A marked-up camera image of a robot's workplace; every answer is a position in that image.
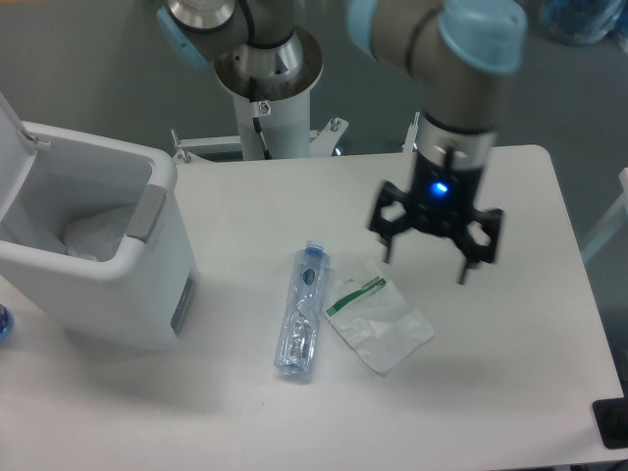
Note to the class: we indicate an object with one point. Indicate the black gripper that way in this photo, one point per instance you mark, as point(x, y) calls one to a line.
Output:
point(440, 202)

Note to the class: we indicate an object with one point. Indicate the white push-button trash can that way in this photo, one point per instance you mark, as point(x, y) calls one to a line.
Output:
point(51, 177)

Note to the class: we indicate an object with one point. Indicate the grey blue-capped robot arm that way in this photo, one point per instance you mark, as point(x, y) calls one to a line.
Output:
point(467, 54)

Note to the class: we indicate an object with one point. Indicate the white trash bag liner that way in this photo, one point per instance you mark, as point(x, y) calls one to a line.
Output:
point(97, 237)

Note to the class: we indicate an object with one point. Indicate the white green-striped plastic bag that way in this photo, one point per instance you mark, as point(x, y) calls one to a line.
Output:
point(371, 316)

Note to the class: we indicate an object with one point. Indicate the crushed clear plastic bottle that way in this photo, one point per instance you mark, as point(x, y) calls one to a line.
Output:
point(298, 335)

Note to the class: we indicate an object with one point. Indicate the blue plastic bag top right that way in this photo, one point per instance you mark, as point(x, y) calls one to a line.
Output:
point(579, 23)

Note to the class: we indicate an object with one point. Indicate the black device at right edge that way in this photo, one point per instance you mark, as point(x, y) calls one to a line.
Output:
point(611, 418)

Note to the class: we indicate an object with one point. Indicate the blue bottle at left edge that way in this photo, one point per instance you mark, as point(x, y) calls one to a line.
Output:
point(7, 323)

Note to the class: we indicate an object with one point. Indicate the white metal base frame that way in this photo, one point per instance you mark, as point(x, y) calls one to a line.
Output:
point(261, 139)

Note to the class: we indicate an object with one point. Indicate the white frame at right edge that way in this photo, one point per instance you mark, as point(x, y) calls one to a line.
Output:
point(608, 224)

